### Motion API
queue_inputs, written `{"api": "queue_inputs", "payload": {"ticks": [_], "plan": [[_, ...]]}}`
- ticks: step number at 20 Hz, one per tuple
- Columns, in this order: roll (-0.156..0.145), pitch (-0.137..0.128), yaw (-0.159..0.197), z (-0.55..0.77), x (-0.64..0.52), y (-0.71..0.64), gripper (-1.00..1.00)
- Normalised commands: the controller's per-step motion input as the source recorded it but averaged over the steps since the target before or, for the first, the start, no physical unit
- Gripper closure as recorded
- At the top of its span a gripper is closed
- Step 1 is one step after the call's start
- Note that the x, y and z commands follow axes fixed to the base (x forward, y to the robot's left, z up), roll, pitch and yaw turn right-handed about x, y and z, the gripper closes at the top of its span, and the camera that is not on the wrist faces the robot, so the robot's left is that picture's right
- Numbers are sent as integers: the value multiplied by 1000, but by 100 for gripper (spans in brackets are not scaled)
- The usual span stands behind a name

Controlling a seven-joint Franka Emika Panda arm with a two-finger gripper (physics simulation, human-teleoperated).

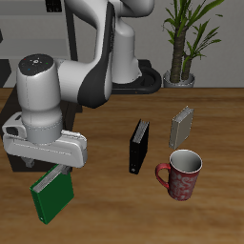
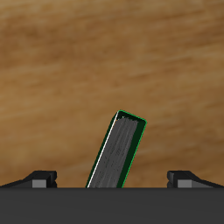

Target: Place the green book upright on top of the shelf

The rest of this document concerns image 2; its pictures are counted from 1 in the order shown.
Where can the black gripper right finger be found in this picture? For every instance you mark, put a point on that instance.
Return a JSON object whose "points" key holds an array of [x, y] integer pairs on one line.
{"points": [[182, 178]]}

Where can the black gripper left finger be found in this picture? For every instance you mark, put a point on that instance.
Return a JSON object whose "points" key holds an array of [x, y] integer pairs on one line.
{"points": [[40, 178]]}

